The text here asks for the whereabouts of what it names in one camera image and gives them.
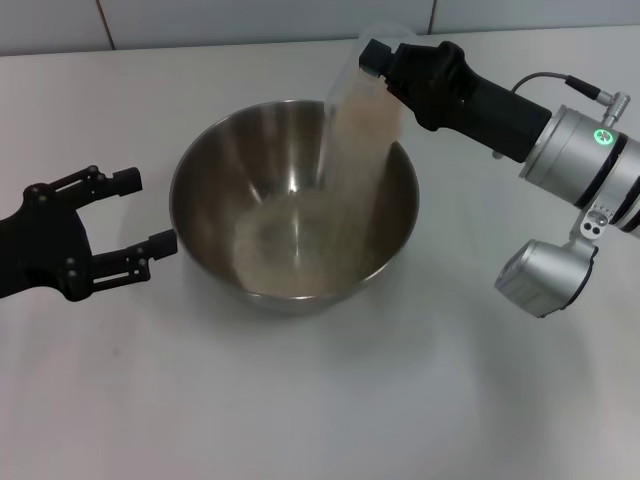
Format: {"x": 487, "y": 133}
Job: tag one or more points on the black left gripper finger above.
{"x": 160, "y": 244}
{"x": 125, "y": 182}

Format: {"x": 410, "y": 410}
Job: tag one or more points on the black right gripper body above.
{"x": 450, "y": 90}

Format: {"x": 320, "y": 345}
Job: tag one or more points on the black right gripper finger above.
{"x": 377, "y": 57}

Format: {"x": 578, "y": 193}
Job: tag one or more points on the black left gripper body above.
{"x": 40, "y": 245}

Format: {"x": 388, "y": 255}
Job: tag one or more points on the clear plastic cup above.
{"x": 350, "y": 95}

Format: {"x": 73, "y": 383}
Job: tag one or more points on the white rice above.
{"x": 365, "y": 125}

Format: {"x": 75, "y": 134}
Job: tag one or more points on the large stainless steel bowl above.
{"x": 280, "y": 200}

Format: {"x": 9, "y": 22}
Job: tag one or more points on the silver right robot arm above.
{"x": 580, "y": 155}

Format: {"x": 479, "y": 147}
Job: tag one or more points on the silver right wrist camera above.
{"x": 545, "y": 275}

